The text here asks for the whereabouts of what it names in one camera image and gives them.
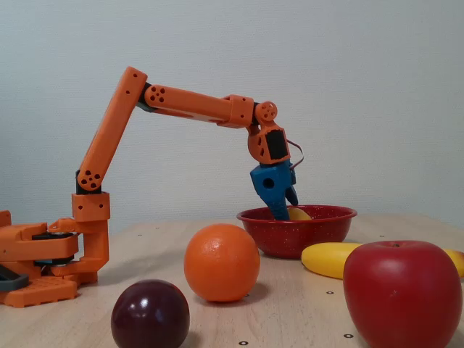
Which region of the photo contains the orange robot base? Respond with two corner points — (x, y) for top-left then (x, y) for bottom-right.
(0, 210), (99, 309)

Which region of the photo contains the orange fruit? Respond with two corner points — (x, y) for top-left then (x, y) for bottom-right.
(183, 223), (261, 302)

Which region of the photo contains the dark grey clamp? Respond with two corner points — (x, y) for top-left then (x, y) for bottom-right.
(0, 264), (30, 293)

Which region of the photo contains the yellow-orange peach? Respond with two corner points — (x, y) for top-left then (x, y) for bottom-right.
(288, 206), (312, 221)

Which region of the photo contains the red speckled bowl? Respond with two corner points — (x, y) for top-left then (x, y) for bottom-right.
(236, 204), (358, 260)

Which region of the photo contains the yellow banana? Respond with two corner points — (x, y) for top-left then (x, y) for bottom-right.
(300, 241), (464, 280)

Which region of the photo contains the dark purple plum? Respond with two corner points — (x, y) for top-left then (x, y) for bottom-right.
(110, 278), (191, 348)

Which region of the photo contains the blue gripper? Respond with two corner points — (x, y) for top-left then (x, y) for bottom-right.
(249, 159), (299, 221)

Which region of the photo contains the red apple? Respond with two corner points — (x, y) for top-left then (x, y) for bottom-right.
(342, 240), (463, 348)

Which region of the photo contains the red white black servo cable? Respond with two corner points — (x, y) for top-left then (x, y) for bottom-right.
(285, 139), (305, 172)

